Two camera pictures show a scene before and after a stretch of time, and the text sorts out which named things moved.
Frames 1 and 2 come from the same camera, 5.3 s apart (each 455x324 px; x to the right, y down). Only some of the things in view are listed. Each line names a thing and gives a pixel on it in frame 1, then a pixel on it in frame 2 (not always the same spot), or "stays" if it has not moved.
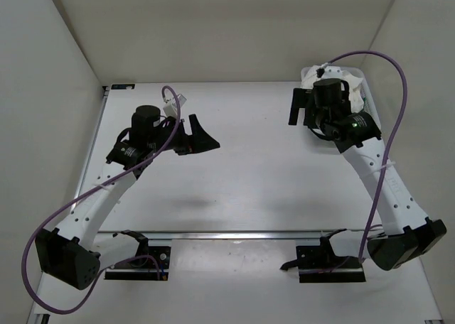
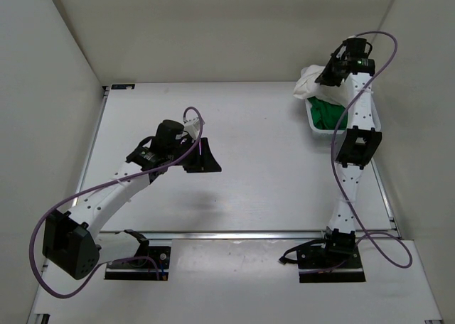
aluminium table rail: (216, 236) stays
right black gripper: (304, 99) -> (325, 78)
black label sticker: (122, 86) stays
